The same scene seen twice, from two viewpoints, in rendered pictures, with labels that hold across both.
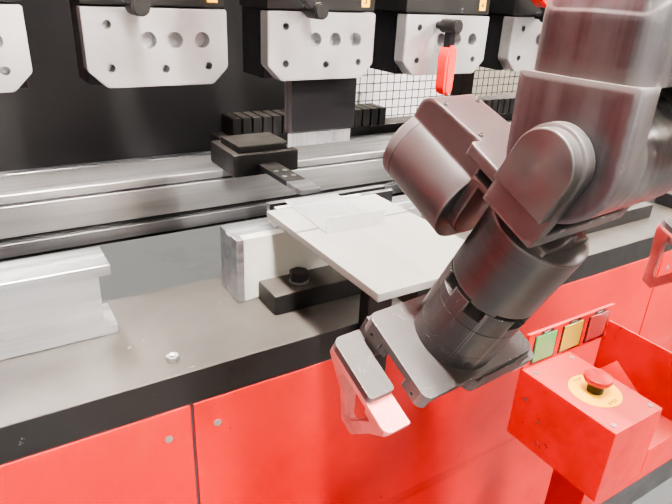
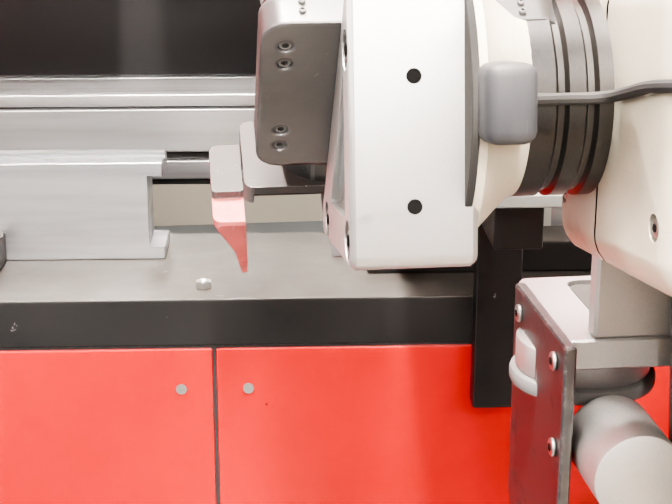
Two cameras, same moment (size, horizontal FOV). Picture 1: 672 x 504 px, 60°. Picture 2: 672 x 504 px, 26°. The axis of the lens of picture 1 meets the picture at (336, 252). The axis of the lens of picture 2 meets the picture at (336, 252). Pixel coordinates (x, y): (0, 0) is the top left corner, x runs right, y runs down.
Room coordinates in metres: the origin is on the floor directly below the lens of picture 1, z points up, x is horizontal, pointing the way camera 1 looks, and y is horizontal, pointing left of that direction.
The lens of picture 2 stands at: (-0.45, -0.55, 1.29)
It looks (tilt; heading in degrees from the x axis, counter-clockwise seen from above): 17 degrees down; 31
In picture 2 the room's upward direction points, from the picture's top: straight up
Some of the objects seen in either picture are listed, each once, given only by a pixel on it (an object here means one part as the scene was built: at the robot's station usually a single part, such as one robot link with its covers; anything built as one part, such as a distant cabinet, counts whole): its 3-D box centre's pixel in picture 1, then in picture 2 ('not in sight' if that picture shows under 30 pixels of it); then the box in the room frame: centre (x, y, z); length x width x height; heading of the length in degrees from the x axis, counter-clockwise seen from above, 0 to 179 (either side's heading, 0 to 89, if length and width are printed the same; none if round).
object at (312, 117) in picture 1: (320, 109); not in sight; (0.80, 0.03, 1.13); 0.10 x 0.02 x 0.10; 123
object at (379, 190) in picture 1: (332, 205); not in sight; (0.82, 0.01, 0.99); 0.20 x 0.03 x 0.03; 123
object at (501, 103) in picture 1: (495, 104); not in sight; (1.56, -0.40, 1.02); 0.44 x 0.06 x 0.04; 123
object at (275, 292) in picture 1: (357, 275); (523, 248); (0.77, -0.03, 0.89); 0.30 x 0.05 x 0.03; 123
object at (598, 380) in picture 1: (596, 384); not in sight; (0.67, -0.37, 0.79); 0.04 x 0.04 x 0.04
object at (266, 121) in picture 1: (308, 119); not in sight; (1.25, 0.07, 1.02); 0.37 x 0.06 x 0.04; 123
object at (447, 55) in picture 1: (444, 57); not in sight; (0.83, -0.13, 1.20); 0.04 x 0.02 x 0.10; 33
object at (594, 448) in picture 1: (604, 394); not in sight; (0.70, -0.41, 0.75); 0.20 x 0.16 x 0.18; 123
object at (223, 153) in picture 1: (272, 163); not in sight; (0.94, 0.11, 1.01); 0.26 x 0.12 x 0.05; 33
